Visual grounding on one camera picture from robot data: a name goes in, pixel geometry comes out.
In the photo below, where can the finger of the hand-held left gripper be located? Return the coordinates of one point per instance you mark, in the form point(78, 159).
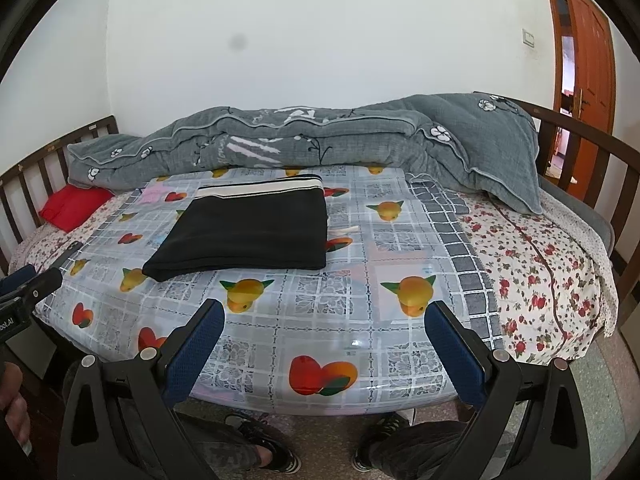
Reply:
point(42, 284)
point(67, 256)

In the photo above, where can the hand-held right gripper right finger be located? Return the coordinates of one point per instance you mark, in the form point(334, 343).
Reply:
point(455, 350)

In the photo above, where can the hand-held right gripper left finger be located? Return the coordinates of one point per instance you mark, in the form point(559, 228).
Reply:
point(200, 350)

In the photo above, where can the black pants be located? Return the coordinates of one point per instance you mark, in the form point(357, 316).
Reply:
point(250, 230)

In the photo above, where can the person's left hand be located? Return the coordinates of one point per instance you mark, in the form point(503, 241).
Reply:
point(12, 400)

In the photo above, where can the red pillow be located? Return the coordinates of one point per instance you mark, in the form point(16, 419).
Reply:
point(75, 207)

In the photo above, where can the person's right leg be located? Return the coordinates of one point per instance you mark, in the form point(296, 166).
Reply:
point(430, 447)

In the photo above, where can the person's leg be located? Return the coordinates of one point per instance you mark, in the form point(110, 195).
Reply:
point(220, 455)
point(430, 447)

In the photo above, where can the person's left leg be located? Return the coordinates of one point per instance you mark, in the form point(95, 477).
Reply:
point(220, 455)

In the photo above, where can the person's right black sneaker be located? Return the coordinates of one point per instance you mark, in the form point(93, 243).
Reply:
point(380, 430)

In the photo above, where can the person's black sneaker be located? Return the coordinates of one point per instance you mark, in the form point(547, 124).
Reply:
point(272, 442)
point(380, 430)

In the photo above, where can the red floral bed sheet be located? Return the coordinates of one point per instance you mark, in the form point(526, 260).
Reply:
point(540, 270)

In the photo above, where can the person's left black sneaker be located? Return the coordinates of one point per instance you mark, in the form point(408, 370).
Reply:
point(272, 442)

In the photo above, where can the fruit-print plastic bed cover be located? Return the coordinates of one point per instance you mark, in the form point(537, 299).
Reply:
point(325, 320)

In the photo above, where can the dark wooden slatted bed end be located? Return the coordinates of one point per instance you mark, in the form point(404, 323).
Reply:
point(100, 125)
point(575, 115)

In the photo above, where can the grey mattress pad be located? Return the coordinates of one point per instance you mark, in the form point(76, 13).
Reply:
point(575, 200)

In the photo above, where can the grey flower-print quilt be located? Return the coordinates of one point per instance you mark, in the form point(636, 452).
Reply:
point(350, 135)

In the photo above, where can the orange wooden door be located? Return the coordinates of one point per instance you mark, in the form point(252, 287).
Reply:
point(590, 35)

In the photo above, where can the white light switch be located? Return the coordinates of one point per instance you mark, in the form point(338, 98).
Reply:
point(528, 37)

